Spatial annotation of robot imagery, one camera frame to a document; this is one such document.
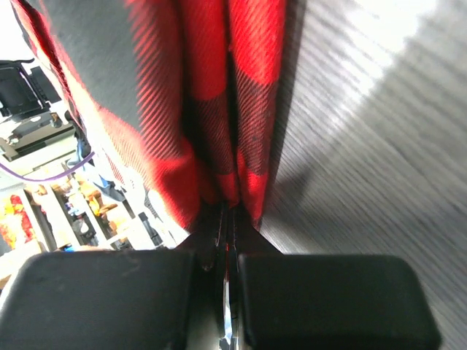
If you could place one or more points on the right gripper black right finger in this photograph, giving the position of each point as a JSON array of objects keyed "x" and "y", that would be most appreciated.
[{"x": 323, "y": 301}]

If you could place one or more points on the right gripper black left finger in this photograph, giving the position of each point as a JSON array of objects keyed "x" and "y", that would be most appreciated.
[{"x": 130, "y": 299}]

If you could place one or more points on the red black plaid shirt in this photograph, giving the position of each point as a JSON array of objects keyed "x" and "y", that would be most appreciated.
[{"x": 183, "y": 93}]

